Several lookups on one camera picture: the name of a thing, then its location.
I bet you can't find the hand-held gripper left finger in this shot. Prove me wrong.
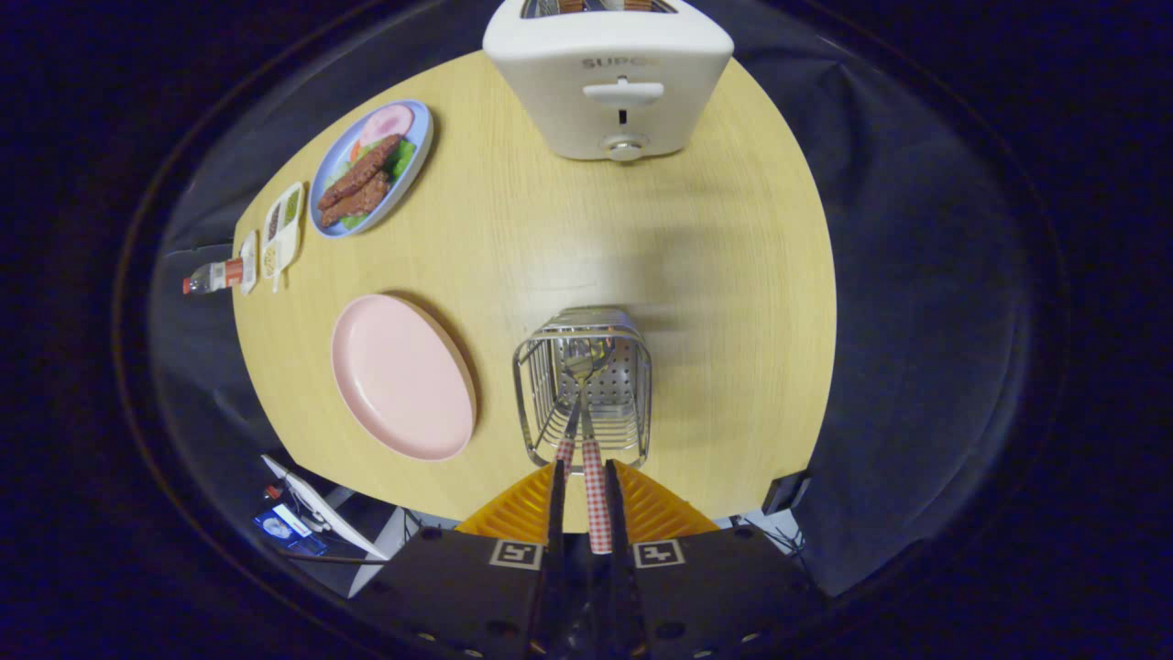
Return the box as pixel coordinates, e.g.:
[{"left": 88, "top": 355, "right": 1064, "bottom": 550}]
[{"left": 351, "top": 459, "right": 566, "bottom": 660}]

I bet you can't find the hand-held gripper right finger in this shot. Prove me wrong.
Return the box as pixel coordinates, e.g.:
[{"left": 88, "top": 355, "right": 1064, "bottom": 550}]
[{"left": 604, "top": 459, "right": 827, "bottom": 660}]

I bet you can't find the fork with red checked handle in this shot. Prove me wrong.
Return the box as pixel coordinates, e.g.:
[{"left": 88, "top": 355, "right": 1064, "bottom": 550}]
[{"left": 577, "top": 339, "right": 613, "bottom": 556}]

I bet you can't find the spoon with red checked handle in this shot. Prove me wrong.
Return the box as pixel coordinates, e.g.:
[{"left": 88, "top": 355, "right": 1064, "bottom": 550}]
[{"left": 554, "top": 353, "right": 597, "bottom": 470}]

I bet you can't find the black box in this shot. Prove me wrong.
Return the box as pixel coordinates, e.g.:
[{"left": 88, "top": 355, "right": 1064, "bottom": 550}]
[{"left": 761, "top": 470, "right": 813, "bottom": 516}]

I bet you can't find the pink plate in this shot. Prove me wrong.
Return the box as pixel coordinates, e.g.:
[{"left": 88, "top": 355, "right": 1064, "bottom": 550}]
[{"left": 331, "top": 293, "right": 477, "bottom": 462}]

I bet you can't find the white board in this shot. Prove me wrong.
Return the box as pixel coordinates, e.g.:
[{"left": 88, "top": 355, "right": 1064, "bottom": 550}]
[{"left": 261, "top": 455, "right": 390, "bottom": 562}]

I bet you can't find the blue lit screen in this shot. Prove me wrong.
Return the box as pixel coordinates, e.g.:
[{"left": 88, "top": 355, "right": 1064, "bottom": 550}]
[{"left": 254, "top": 504, "right": 328, "bottom": 557}]

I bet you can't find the black backdrop cloth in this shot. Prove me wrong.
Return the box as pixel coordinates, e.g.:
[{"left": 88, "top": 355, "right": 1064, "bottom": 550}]
[{"left": 151, "top": 0, "right": 1055, "bottom": 597}]

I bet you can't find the blue plate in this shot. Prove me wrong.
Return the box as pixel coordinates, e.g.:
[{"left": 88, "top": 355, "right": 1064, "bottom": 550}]
[{"left": 308, "top": 99, "right": 433, "bottom": 239}]

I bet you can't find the brown sausage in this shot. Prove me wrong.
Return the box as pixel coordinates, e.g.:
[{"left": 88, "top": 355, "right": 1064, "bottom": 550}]
[
  {"left": 321, "top": 172, "right": 391, "bottom": 228},
  {"left": 318, "top": 136, "right": 402, "bottom": 210}
]

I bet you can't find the white divided condiment tray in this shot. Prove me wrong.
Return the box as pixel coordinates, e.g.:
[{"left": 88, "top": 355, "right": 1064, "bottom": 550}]
[{"left": 261, "top": 181, "right": 305, "bottom": 294}]

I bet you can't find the clear bottle with red cap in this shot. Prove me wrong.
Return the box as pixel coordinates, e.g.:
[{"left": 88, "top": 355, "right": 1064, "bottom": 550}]
[{"left": 181, "top": 258, "right": 247, "bottom": 296}]

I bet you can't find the pink ham slice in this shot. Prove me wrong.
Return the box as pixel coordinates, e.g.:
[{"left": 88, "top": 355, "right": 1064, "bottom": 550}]
[{"left": 359, "top": 104, "right": 415, "bottom": 148}]

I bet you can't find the white toaster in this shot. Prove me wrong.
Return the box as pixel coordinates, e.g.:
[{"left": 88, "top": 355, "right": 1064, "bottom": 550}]
[{"left": 482, "top": 0, "right": 734, "bottom": 163}]

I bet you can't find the metal wire basket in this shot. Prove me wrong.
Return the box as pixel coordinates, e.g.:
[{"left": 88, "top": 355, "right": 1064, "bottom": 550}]
[{"left": 512, "top": 307, "right": 653, "bottom": 473}]

